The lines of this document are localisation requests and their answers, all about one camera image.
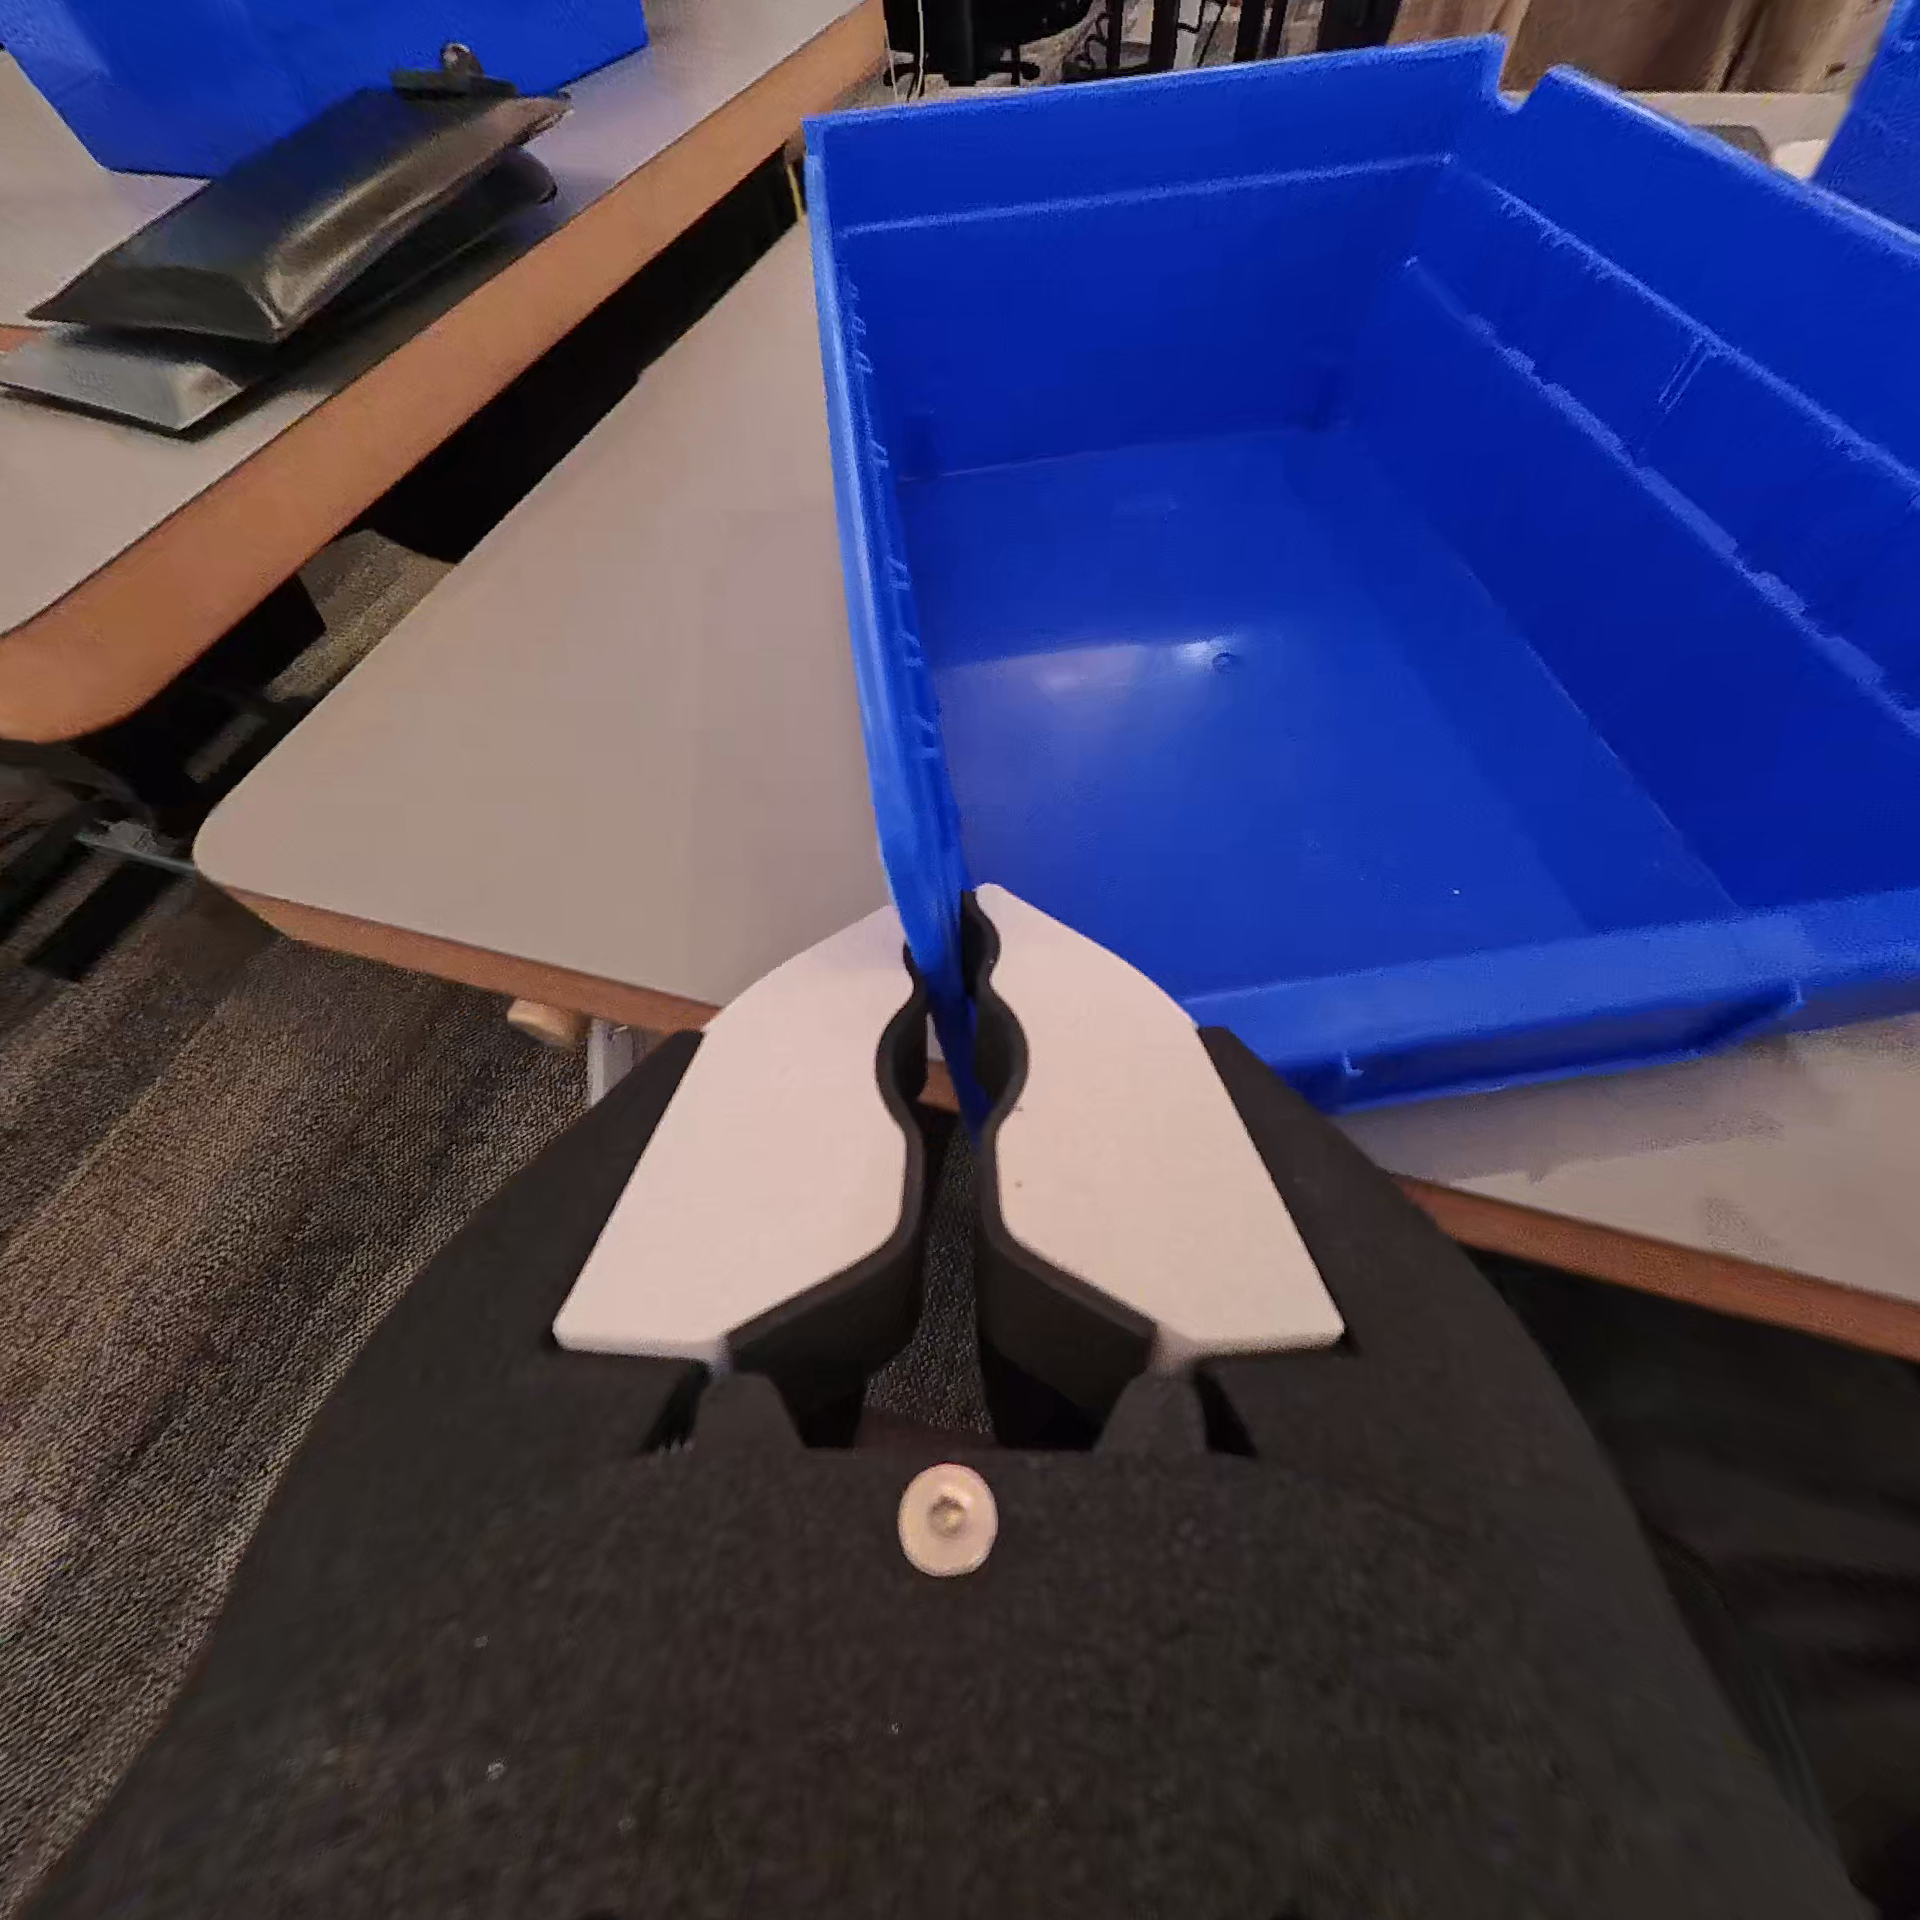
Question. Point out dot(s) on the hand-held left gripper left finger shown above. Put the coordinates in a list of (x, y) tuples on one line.
[(751, 1186)]

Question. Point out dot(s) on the black flat pad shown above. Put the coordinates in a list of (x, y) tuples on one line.
[(150, 382)]

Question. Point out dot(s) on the wooden table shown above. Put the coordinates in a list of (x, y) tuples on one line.
[(224, 494)]

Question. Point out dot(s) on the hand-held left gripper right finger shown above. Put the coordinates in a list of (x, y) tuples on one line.
[(1161, 1186)]

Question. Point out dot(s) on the beige table knob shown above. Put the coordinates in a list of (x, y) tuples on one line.
[(541, 1022)]

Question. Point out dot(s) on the tan fabric cover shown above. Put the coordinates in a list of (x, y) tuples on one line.
[(1681, 43)]

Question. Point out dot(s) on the black folded pouch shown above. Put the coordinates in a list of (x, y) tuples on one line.
[(317, 212)]

